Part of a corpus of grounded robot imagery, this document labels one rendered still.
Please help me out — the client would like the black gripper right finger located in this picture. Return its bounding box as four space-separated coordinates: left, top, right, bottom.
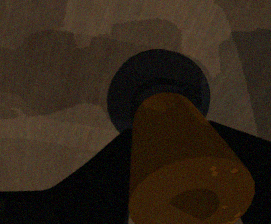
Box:
208 121 271 224

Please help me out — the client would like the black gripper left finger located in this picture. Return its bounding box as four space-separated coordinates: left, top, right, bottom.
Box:
0 128 132 224

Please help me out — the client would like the orange knob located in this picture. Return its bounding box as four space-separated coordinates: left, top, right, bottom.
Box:
128 92 255 224

